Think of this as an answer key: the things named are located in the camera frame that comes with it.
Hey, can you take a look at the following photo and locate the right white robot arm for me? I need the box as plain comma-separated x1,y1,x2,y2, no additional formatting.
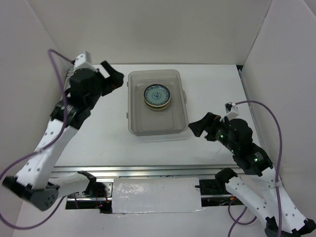
189,113,316,237

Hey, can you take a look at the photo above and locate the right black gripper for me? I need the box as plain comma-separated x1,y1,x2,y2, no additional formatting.
188,111,237,152

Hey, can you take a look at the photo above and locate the clear grey plastic bin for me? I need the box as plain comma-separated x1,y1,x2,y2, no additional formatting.
127,69,189,136

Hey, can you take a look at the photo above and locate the cream plate with black brushstroke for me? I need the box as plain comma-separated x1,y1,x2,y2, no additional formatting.
146,104,168,111

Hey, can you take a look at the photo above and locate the aluminium front rail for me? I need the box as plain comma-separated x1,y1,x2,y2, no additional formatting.
51,164,243,178

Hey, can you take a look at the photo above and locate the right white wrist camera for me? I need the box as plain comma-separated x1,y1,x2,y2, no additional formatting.
220,102,239,122

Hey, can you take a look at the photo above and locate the blue patterned plate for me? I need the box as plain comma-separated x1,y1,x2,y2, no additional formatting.
143,84,171,107

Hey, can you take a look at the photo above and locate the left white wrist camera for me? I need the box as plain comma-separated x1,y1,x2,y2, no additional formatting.
73,51,95,72

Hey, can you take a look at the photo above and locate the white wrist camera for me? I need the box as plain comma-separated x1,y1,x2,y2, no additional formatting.
73,51,95,72
220,102,239,122

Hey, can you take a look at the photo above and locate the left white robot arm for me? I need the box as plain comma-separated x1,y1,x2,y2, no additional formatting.
2,61,124,211

